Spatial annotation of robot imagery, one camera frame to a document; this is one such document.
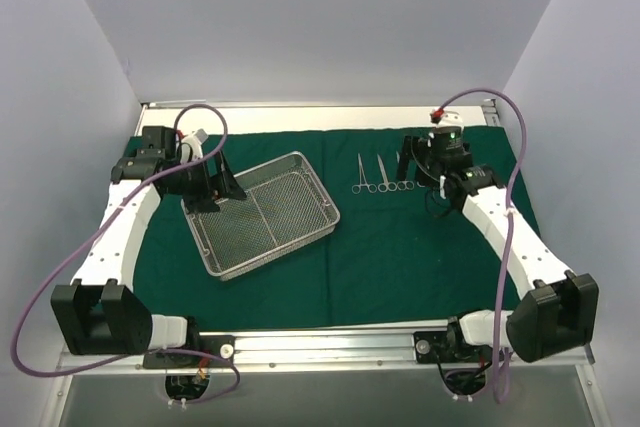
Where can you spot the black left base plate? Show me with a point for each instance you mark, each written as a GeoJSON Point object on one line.
{"type": "Point", "coordinates": [222, 346]}

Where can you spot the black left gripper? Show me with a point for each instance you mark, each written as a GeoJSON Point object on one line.
{"type": "Point", "coordinates": [209, 181]}

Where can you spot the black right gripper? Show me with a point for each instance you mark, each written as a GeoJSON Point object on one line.
{"type": "Point", "coordinates": [417, 159]}

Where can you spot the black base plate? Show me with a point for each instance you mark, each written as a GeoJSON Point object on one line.
{"type": "Point", "coordinates": [431, 347]}
{"type": "Point", "coordinates": [222, 346]}

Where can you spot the aluminium front frame rail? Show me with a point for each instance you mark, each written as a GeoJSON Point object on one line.
{"type": "Point", "coordinates": [363, 347]}

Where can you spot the steel wire mesh tray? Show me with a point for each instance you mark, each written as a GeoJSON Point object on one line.
{"type": "Point", "coordinates": [287, 208]}

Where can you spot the steel surgical forceps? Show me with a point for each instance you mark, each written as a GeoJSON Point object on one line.
{"type": "Point", "coordinates": [403, 185]}

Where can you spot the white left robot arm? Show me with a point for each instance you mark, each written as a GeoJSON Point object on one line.
{"type": "Point", "coordinates": [98, 312]}

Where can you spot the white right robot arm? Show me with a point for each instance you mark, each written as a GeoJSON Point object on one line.
{"type": "Point", "coordinates": [557, 307]}

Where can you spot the dark green surgical cloth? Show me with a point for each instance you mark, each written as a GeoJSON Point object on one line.
{"type": "Point", "coordinates": [390, 258]}

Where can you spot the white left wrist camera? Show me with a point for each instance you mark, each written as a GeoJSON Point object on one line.
{"type": "Point", "coordinates": [190, 147]}

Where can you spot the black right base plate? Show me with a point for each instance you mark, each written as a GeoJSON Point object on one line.
{"type": "Point", "coordinates": [431, 347]}

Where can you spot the steel surgical scissors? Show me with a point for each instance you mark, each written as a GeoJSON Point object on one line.
{"type": "Point", "coordinates": [362, 184]}

